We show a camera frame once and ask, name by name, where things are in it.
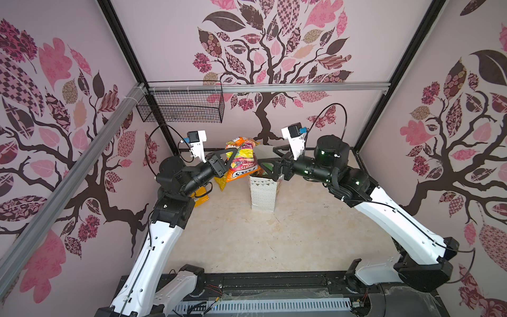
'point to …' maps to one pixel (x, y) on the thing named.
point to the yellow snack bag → (200, 200)
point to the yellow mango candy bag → (222, 181)
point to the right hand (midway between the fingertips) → (268, 152)
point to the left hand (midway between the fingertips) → (238, 153)
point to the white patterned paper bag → (264, 192)
